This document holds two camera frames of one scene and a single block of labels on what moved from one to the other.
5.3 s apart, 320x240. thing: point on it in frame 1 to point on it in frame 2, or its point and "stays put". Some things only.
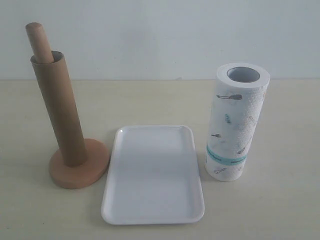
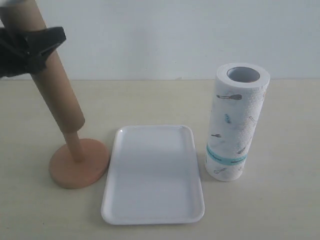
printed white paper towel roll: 239,90 stays put
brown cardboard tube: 52,81 to 24,15
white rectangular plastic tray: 152,176 stays put
